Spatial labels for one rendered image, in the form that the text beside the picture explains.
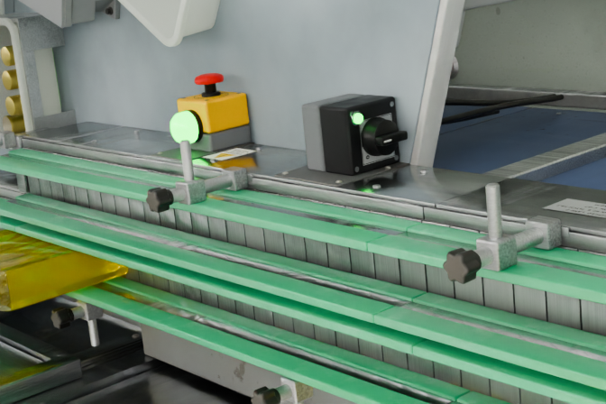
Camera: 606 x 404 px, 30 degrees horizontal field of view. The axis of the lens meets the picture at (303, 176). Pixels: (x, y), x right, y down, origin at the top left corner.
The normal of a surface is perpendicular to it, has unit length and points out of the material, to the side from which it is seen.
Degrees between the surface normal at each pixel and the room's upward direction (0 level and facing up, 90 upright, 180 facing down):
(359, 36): 0
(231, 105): 90
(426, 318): 90
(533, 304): 0
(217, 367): 0
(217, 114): 90
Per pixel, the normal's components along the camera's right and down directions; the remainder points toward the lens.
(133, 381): -0.11, -0.97
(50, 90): 0.65, 0.11
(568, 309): -0.75, 0.21
